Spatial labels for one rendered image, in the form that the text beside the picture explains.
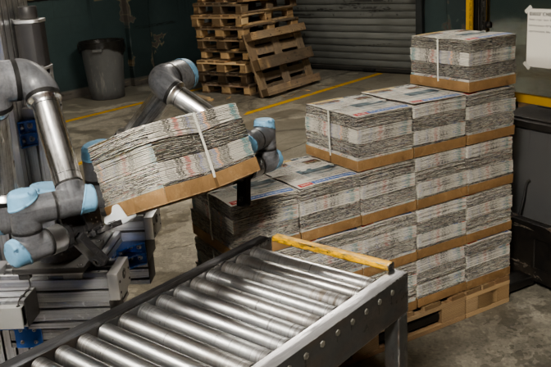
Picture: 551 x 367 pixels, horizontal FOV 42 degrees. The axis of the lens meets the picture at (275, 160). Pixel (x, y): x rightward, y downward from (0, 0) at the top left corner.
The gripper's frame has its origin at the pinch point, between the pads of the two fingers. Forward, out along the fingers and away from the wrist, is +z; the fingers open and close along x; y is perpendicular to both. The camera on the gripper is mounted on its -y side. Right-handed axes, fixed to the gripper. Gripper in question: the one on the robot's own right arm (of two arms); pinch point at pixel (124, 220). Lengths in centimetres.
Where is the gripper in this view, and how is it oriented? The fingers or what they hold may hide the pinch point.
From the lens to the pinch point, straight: 213.5
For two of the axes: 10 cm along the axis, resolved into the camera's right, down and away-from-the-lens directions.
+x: -6.9, 2.4, 6.9
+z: 6.4, -2.4, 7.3
